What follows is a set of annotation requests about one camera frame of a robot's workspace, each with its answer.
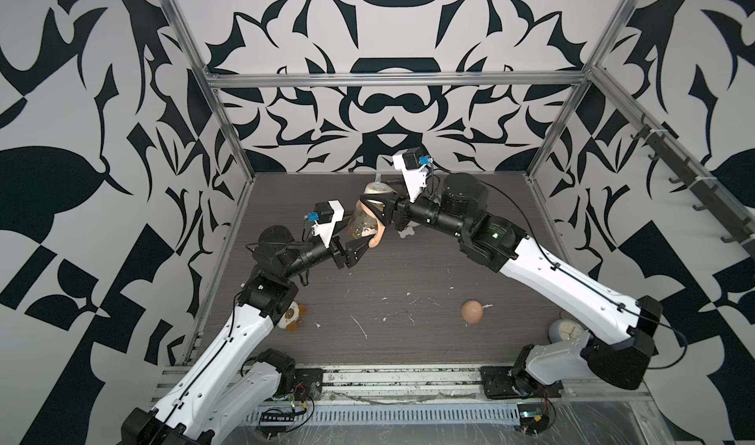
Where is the brown white small toy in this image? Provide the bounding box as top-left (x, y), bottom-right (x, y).
top-left (276, 302), bottom-right (307, 332)

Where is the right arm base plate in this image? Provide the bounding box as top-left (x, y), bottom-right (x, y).
top-left (479, 366), bottom-right (563, 400)

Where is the cream lid with straw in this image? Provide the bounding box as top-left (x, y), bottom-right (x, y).
top-left (363, 173), bottom-right (394, 195)

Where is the electronics board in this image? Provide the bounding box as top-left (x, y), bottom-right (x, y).
top-left (257, 408), bottom-right (309, 439)
top-left (515, 402), bottom-right (556, 436)

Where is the black wall hook rail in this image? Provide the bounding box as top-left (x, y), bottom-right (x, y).
top-left (632, 113), bottom-right (754, 258)

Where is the right electronics board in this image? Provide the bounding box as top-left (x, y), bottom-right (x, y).
top-left (515, 402), bottom-right (556, 436)

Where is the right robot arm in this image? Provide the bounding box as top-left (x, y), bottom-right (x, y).
top-left (360, 174), bottom-right (666, 397)

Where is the grey alarm clock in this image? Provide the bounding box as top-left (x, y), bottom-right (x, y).
top-left (548, 318), bottom-right (585, 344)

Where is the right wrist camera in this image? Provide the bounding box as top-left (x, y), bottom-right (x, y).
top-left (392, 147), bottom-right (433, 202)

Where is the clear baby bottle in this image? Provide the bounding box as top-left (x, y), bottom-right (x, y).
top-left (346, 201), bottom-right (385, 248)

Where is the left electronics board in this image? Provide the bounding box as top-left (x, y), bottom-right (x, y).
top-left (257, 408), bottom-right (309, 439)

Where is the white bone tag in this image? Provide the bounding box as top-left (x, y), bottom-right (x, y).
top-left (397, 221), bottom-right (419, 239)

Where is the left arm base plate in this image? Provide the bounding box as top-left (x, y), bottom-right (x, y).
top-left (276, 368), bottom-right (324, 401)

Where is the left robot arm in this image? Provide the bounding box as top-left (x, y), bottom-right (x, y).
top-left (121, 225), bottom-right (378, 444)

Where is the pink bottle handle ring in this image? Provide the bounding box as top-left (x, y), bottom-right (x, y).
top-left (359, 196), bottom-right (387, 250)

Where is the pink bottle cap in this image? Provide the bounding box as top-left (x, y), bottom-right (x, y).
top-left (461, 300), bottom-right (485, 325)

